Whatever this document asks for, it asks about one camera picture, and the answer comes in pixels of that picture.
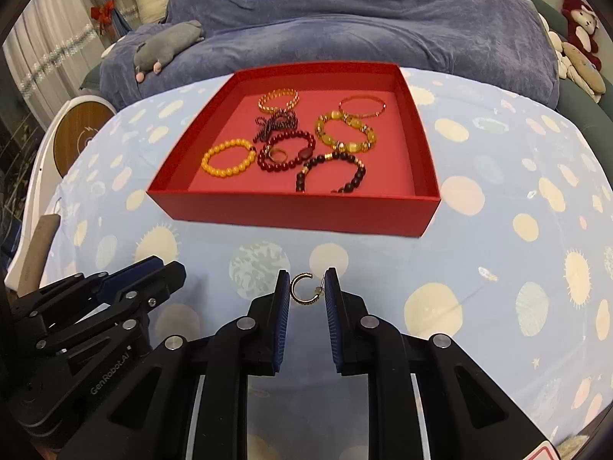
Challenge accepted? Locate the red cardboard box tray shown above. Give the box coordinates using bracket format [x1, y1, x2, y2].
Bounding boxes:
[148, 61, 441, 237]

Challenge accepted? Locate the dark red bead bracelet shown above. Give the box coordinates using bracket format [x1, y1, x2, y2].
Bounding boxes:
[256, 129, 318, 175]

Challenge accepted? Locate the small garnet bead strand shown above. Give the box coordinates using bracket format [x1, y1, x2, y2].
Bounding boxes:
[252, 110, 298, 143]

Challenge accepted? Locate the grey mouse plush toy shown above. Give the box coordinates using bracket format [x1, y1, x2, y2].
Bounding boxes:
[133, 20, 205, 83]

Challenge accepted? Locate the blue grey plush blanket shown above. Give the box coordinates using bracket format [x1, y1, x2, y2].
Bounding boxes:
[100, 0, 559, 109]

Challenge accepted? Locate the dark brown bead bracelet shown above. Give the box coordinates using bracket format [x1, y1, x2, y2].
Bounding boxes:
[294, 149, 368, 194]

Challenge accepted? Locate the white round wooden device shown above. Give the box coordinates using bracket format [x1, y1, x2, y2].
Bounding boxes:
[5, 95, 116, 290]

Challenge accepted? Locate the orange yellow bead bracelet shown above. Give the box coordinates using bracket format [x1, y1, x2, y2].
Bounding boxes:
[200, 138, 259, 180]

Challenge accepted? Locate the beige plush toy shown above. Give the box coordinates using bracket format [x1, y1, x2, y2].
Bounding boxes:
[539, 15, 606, 103]

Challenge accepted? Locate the gold chain cuff bracelet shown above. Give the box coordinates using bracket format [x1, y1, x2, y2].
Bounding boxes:
[256, 87, 302, 115]

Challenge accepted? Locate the red ribbon bow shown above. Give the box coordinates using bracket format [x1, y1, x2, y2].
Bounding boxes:
[89, 0, 114, 35]

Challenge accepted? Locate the light blue planet bedsheet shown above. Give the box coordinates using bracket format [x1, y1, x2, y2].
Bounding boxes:
[43, 70, 612, 444]

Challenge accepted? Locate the gold hoop earring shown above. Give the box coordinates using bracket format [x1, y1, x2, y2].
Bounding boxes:
[290, 272, 324, 306]

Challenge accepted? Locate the yellow green stone bracelet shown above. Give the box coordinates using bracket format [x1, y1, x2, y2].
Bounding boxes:
[313, 110, 379, 155]

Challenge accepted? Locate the red monkey plush toy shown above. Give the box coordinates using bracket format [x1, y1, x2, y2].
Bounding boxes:
[561, 0, 602, 71]

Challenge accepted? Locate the rose gold thin bangle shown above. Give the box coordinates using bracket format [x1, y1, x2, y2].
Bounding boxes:
[339, 95, 387, 120]

